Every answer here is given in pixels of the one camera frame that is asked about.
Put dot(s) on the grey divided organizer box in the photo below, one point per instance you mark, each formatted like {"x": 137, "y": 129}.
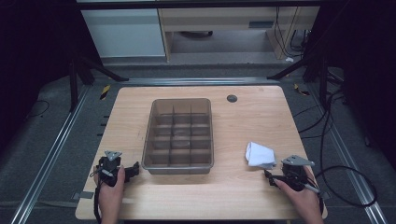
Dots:
{"x": 179, "y": 137}

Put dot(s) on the grey table grommet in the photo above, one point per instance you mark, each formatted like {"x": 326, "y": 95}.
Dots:
{"x": 232, "y": 98}

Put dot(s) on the white paper piece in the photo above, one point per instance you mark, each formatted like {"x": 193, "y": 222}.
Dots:
{"x": 261, "y": 155}

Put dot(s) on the light wooden desk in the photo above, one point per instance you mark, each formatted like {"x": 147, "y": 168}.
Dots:
{"x": 218, "y": 18}

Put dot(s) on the black metal stand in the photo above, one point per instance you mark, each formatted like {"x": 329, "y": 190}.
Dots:
{"x": 84, "y": 70}
{"x": 311, "y": 67}

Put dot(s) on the aluminium floor rail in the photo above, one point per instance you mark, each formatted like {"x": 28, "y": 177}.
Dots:
{"x": 199, "y": 81}
{"x": 46, "y": 161}
{"x": 351, "y": 161}

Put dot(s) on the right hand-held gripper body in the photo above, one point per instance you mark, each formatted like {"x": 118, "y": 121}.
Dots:
{"x": 294, "y": 174}

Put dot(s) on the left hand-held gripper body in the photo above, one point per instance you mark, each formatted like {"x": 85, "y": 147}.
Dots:
{"x": 109, "y": 164}

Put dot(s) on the white cabinet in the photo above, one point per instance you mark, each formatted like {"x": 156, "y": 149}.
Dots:
{"x": 124, "y": 32}

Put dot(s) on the grey tape patch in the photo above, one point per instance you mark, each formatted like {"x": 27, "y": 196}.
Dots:
{"x": 83, "y": 195}

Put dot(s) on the person's left hand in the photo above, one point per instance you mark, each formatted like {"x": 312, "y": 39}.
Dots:
{"x": 111, "y": 196}

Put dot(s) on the yellow black tape strip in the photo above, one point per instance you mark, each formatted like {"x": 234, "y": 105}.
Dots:
{"x": 301, "y": 90}
{"x": 105, "y": 92}

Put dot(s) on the person's right hand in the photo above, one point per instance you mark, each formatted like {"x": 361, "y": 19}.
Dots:
{"x": 306, "y": 202}

